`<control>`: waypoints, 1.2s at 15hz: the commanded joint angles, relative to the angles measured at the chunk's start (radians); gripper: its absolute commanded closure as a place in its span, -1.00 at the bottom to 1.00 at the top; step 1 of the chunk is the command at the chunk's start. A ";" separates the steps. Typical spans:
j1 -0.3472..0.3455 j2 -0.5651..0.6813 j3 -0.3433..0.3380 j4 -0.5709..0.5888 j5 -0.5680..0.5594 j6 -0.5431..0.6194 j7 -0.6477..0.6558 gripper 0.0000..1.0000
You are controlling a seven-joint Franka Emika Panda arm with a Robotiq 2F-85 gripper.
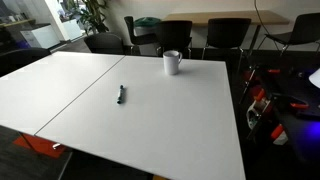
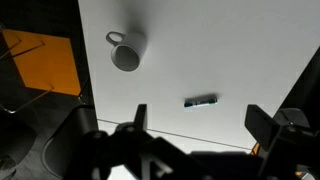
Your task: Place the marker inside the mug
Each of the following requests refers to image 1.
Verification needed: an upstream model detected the white ceramic mug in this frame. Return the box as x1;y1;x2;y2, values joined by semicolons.
162;49;184;76

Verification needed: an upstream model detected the green bin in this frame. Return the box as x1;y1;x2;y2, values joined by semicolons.
133;16;162;37

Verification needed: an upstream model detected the white grey round device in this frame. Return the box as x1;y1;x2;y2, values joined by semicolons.
245;99;272;130

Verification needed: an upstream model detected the orange black bar clamp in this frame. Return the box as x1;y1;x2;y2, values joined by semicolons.
251;85;268;104
271;93;311;112
248;65;282;76
269;123;288;146

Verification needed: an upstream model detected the green potted plant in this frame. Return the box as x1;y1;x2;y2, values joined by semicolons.
57;0;111;34

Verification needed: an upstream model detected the light wooden table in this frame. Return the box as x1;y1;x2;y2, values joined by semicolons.
162;9;290;58

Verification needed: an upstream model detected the metal table leg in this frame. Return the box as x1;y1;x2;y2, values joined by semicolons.
52;142;74;180

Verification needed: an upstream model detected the white low cabinet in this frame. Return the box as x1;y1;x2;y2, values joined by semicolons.
19;23;61;50

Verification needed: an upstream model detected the blue bin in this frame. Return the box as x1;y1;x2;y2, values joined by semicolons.
15;39;30;50

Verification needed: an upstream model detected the thin dark hanging cable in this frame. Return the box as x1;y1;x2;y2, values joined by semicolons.
254;0;283;39

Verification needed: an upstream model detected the orange table base plate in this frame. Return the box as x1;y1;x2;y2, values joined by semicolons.
12;132;68;159

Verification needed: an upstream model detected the wooden wall shelf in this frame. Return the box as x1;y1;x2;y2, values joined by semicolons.
0;18;36;29

